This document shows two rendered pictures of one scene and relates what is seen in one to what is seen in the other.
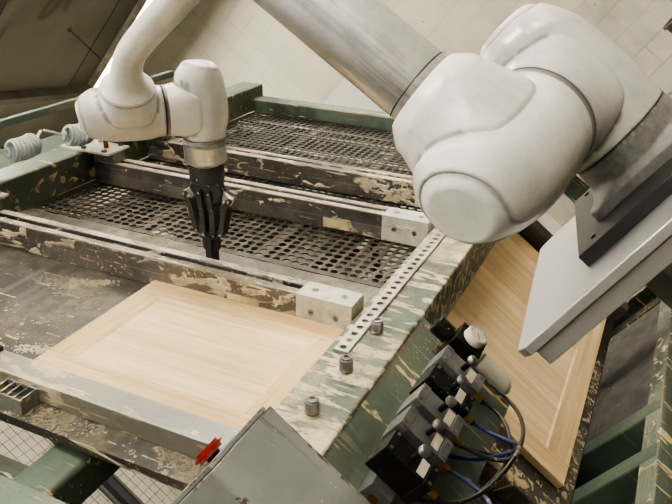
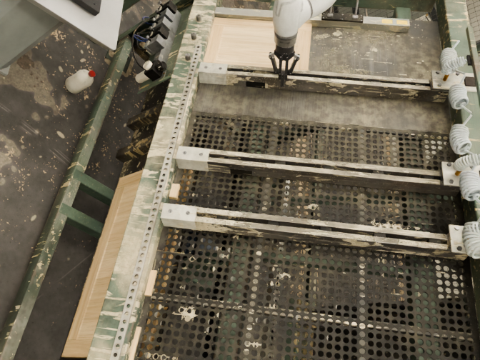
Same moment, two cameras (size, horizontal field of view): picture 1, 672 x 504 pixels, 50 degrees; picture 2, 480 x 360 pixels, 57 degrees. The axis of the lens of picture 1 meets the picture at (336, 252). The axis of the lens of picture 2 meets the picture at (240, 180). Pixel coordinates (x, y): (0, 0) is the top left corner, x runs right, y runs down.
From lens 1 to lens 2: 2.83 m
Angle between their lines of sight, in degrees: 95
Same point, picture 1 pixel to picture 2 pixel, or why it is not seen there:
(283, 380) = (217, 40)
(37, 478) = not seen: hidden behind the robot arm
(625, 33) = not seen: outside the picture
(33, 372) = not seen: hidden behind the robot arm
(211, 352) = (251, 46)
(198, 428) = (232, 11)
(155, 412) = (248, 12)
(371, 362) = (186, 44)
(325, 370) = (201, 36)
